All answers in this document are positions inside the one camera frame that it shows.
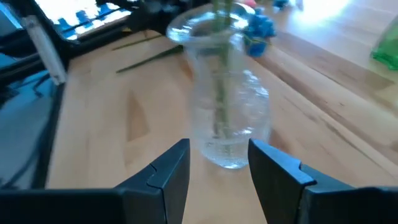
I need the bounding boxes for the green glass vase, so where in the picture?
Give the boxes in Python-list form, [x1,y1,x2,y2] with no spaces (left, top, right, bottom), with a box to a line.
[369,14,398,72]

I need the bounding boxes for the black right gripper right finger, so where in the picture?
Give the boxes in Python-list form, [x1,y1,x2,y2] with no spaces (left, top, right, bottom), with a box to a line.
[248,138,398,224]

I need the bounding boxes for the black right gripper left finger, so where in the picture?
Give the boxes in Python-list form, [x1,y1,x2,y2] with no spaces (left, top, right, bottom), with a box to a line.
[0,138,191,224]

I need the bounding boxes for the white metal hinge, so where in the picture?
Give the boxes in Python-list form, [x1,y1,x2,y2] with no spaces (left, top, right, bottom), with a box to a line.
[21,14,68,85]

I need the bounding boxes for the clear glass vase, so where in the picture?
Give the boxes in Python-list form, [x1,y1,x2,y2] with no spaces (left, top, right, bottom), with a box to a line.
[166,2,272,170]

